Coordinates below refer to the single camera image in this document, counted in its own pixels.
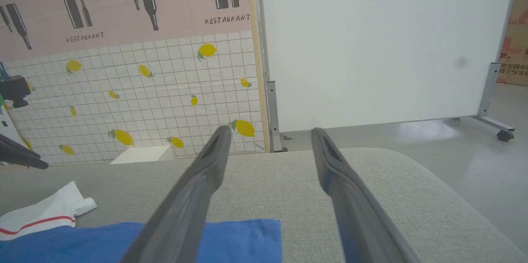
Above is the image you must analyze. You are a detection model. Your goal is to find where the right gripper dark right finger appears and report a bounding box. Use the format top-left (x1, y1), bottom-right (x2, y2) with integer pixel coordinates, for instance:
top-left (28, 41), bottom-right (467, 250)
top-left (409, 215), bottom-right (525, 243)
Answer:
top-left (311, 127), bottom-right (422, 263)

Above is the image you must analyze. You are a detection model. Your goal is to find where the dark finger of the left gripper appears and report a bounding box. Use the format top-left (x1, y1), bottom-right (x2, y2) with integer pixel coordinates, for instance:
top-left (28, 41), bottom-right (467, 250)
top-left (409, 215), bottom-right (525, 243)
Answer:
top-left (0, 148), bottom-right (50, 170)
top-left (0, 133), bottom-right (42, 160)

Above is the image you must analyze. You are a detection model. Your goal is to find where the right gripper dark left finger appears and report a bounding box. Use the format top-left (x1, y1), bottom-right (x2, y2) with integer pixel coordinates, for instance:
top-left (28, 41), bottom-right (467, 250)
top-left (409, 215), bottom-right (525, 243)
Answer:
top-left (120, 125), bottom-right (233, 263)

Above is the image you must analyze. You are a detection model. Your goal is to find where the blue and white shirt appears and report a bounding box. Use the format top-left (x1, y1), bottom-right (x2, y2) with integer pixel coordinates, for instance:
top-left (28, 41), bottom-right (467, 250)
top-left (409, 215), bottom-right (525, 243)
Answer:
top-left (0, 181), bottom-right (282, 263)

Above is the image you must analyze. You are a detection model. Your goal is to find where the grey fabric sofa cushion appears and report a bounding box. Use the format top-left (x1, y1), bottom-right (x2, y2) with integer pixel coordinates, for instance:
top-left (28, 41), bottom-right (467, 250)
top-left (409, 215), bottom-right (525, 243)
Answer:
top-left (0, 148), bottom-right (528, 263)

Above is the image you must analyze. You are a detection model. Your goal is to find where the lemon print tiled partition panel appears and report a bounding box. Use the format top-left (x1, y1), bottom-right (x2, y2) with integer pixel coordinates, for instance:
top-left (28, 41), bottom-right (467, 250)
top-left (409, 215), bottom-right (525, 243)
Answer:
top-left (0, 0), bottom-right (271, 165)

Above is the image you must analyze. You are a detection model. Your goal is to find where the white rolling whiteboard partition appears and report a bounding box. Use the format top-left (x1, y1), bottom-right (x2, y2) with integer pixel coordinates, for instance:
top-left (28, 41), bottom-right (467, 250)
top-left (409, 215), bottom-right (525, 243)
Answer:
top-left (253, 0), bottom-right (521, 153)

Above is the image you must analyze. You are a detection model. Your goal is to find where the brown cardboard box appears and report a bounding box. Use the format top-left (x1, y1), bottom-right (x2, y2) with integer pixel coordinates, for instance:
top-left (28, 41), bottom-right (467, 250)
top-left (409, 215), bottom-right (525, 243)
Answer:
top-left (497, 0), bottom-right (528, 87)

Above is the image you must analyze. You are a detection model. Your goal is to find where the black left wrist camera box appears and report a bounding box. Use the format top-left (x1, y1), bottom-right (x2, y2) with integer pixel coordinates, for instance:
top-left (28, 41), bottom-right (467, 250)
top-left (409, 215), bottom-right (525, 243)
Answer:
top-left (0, 75), bottom-right (32, 109)

